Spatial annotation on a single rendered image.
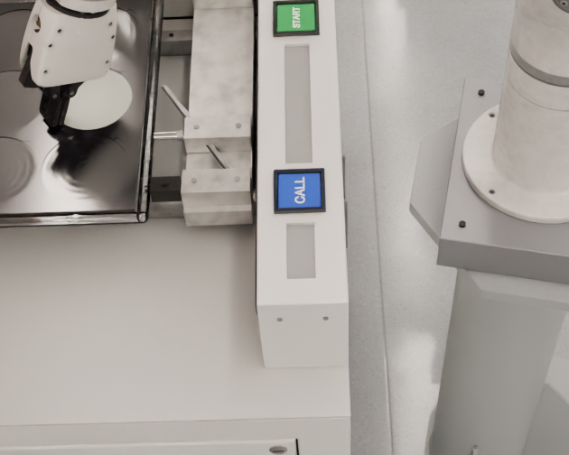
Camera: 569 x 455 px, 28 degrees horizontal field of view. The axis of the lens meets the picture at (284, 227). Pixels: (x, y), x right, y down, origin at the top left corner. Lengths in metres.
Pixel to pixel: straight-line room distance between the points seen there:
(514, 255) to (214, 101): 0.42
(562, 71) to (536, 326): 0.47
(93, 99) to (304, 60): 0.27
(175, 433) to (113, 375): 0.10
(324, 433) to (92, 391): 0.26
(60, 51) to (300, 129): 0.28
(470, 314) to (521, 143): 0.37
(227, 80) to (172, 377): 0.39
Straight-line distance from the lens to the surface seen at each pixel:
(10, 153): 1.40
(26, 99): 1.45
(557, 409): 1.91
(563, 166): 1.30
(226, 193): 1.30
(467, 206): 1.33
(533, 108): 1.24
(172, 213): 1.39
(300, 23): 1.39
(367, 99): 2.58
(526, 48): 1.20
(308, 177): 1.23
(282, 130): 1.28
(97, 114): 1.41
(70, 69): 1.33
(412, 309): 2.26
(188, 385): 1.27
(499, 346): 1.60
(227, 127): 1.36
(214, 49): 1.48
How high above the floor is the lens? 1.95
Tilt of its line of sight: 55 degrees down
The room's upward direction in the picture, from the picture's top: 5 degrees counter-clockwise
